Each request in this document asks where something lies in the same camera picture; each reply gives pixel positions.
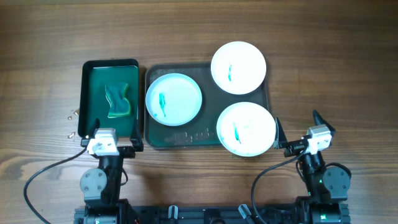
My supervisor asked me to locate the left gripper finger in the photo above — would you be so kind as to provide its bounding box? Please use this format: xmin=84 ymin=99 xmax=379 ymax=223
xmin=129 ymin=119 xmax=144 ymax=152
xmin=88 ymin=118 xmax=100 ymax=139

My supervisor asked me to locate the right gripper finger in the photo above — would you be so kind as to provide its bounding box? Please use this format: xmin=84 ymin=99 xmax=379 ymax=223
xmin=313 ymin=110 xmax=336 ymax=134
xmin=273 ymin=118 xmax=288 ymax=149

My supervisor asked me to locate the white plate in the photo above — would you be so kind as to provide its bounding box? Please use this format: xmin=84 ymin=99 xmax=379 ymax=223
xmin=216 ymin=102 xmax=276 ymax=157
xmin=146 ymin=73 xmax=203 ymax=126
xmin=210 ymin=41 xmax=267 ymax=95

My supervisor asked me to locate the green and yellow sponge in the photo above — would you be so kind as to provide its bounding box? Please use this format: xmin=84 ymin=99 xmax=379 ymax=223
xmin=104 ymin=82 xmax=131 ymax=118

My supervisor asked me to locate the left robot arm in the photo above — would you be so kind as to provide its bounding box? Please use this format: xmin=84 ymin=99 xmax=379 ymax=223
xmin=73 ymin=119 xmax=143 ymax=224

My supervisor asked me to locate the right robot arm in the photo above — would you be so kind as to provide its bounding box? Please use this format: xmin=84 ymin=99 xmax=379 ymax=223
xmin=274 ymin=110 xmax=352 ymax=224

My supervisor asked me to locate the small black water tray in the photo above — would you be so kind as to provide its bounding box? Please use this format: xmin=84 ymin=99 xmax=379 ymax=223
xmin=78 ymin=58 xmax=141 ymax=138

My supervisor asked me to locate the large dark plastic tray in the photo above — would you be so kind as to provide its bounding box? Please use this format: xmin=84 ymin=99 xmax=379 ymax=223
xmin=144 ymin=62 xmax=269 ymax=150

